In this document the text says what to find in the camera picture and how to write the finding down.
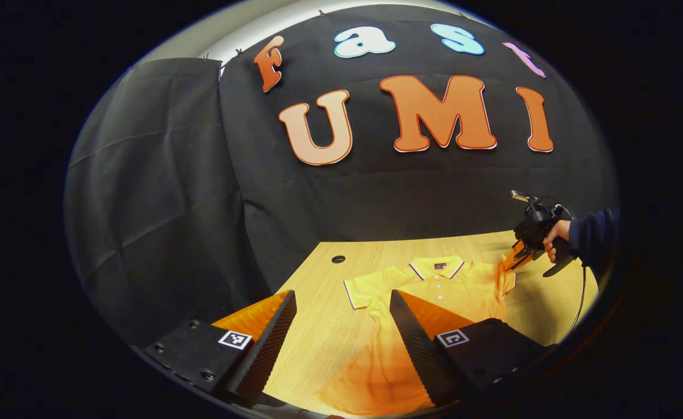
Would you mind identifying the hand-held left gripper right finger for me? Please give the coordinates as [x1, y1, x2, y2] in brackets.
[389, 289, 557, 408]

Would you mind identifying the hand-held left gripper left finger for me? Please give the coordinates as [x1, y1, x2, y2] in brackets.
[143, 290, 298, 407]

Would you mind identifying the orange T-shirt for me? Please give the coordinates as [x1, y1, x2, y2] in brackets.
[312, 255, 519, 417]

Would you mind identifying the black cable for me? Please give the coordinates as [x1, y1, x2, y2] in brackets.
[551, 197, 588, 336]

